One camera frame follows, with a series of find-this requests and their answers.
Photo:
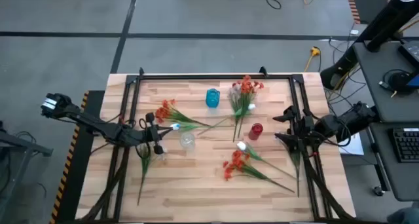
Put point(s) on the grey desk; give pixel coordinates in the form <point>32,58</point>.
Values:
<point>373,67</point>
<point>409,184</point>

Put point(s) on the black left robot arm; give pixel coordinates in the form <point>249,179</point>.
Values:
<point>98,125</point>

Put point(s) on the clear cut-glass vase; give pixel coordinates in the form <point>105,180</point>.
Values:
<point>187,140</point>

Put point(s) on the black laptop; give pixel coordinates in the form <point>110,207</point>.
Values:
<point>410,52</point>

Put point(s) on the black mat with hazard stripes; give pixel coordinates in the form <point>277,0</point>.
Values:
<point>77,184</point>

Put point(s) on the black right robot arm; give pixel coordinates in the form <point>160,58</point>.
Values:
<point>347,120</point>

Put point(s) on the black keyboard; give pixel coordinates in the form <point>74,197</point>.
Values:
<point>407,145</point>

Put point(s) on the black aluminium table frame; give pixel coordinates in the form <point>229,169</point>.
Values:
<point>216,77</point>

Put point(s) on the red ribbed glass vase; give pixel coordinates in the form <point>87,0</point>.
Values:
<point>256,131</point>

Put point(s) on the white power adapter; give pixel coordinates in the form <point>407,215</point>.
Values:
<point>353,31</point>

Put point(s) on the orange artificial flower bunch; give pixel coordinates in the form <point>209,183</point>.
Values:
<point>162,112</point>
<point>246,86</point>
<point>236,163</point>

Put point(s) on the orange-black striped floor strip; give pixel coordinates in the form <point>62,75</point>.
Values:
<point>353,4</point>

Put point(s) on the black caster wheel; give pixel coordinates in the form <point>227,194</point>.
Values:
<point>378,191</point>

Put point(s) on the white paper sheet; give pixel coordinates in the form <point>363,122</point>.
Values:
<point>353,147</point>

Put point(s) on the blue glass vase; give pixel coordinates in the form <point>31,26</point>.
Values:
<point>212,99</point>

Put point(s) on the black tower fan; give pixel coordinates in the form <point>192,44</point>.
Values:
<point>383,21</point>

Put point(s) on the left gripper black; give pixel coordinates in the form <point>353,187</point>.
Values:
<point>152,135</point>

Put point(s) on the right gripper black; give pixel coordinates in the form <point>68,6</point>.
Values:
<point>307,129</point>

